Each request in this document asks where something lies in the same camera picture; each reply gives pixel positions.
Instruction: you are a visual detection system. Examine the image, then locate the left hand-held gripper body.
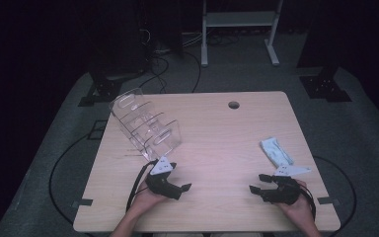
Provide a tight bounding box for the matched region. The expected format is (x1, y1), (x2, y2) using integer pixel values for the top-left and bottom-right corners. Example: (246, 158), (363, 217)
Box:
(145, 156), (183, 200)

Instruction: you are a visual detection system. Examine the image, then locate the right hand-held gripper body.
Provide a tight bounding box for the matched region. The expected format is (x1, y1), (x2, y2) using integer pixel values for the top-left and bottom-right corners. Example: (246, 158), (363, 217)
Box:
(260, 165), (312, 205)

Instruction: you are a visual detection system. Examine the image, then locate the light blue cleaning cloth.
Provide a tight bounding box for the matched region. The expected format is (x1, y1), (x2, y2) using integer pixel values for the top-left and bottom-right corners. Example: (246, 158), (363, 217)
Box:
(260, 136), (295, 168)

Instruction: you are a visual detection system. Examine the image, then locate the clear acrylic divided organizer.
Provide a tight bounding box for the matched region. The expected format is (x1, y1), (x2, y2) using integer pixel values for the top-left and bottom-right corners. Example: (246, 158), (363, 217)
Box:
(109, 87), (183, 162)

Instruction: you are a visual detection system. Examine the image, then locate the person's left hand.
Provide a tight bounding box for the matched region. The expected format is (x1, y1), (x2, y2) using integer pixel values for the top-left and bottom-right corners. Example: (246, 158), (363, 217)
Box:
(134, 187), (169, 215)

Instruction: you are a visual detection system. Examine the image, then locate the person's right hand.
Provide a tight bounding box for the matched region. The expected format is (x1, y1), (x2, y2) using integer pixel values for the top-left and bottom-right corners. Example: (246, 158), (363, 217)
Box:
(274, 179), (315, 229)

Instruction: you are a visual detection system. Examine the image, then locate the grey tape strip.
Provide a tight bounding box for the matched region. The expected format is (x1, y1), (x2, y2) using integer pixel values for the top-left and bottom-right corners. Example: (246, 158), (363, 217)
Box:
(317, 196), (341, 205)
(71, 197), (94, 208)

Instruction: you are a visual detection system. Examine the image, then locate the black tape square outline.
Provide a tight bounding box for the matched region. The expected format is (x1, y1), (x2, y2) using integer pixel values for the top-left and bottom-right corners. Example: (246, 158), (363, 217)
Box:
(87, 119), (110, 141)

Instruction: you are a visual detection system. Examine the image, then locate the black stand base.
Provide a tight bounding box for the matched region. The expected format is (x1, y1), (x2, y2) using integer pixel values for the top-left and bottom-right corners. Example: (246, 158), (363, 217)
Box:
(297, 65), (353, 103)
(77, 70), (146, 108)

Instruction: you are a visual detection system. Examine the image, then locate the right hand-held gripper black cable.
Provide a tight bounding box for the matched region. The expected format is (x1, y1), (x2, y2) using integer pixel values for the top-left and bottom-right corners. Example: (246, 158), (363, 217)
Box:
(295, 182), (318, 221)

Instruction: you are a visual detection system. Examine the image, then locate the hand-held gripper black cable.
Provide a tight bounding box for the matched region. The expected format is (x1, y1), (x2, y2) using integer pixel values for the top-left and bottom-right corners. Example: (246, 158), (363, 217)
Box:
(125, 159), (159, 213)
(295, 182), (318, 221)

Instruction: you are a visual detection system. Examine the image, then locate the left hand-held gripper black cable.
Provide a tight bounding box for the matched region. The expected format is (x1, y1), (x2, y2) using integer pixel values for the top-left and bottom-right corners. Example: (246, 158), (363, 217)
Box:
(125, 159), (159, 213)

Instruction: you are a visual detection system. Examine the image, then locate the black floor cable loop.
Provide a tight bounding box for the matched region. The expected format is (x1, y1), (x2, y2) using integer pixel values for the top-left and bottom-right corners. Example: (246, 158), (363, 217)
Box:
(48, 131), (357, 237)

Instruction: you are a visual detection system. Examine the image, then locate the white metal stand frame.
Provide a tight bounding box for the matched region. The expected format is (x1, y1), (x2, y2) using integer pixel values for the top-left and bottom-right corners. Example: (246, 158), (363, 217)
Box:
(200, 0), (284, 68)

